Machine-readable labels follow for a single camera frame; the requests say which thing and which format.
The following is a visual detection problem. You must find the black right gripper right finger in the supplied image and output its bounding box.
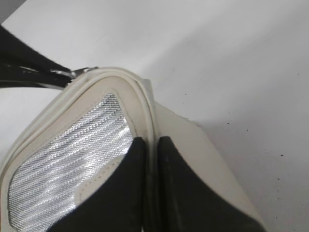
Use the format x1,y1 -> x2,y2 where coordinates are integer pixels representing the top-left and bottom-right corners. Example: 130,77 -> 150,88
157,136 -> 309,232

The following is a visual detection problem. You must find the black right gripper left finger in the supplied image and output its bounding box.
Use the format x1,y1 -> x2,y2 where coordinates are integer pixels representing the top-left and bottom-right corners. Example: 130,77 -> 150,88
73,136 -> 147,232

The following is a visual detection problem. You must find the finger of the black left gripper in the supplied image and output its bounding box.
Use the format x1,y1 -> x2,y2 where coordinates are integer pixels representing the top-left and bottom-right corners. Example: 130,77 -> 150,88
0,73 -> 71,90
0,27 -> 70,73

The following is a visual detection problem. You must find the cream canvas zipper bag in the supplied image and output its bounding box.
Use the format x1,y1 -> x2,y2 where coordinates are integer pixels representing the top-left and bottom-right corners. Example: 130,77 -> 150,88
0,66 -> 259,232

